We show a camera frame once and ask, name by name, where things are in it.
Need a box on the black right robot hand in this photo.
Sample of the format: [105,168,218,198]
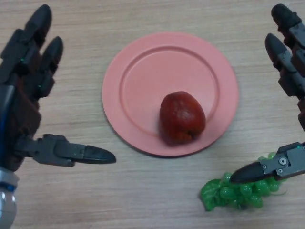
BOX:
[230,3,305,184]

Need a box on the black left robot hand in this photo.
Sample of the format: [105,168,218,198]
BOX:
[0,4,117,171]

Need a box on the red apple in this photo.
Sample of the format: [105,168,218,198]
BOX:
[159,91,206,146]

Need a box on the pink round plate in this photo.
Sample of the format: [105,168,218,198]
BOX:
[102,32,239,157]

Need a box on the green plastic grape bunch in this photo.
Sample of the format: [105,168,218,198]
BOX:
[199,152,288,212]

